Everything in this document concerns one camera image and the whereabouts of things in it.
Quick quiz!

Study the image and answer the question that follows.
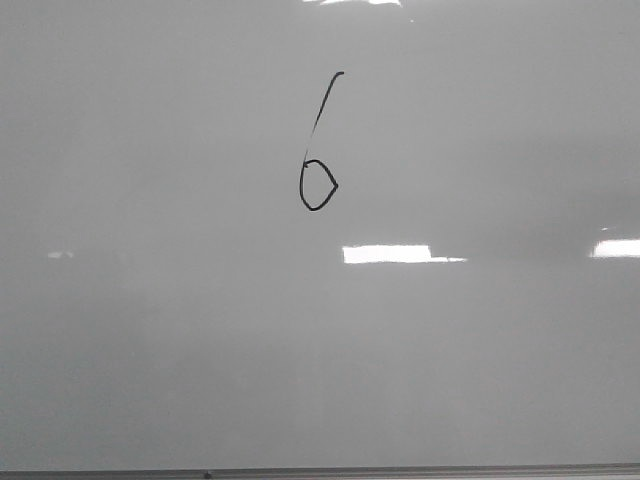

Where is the white whiteboard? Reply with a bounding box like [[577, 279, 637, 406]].
[[1, 1, 639, 470]]

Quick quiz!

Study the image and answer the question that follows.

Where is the black handwritten number six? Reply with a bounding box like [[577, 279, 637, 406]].
[[298, 71, 345, 212]]

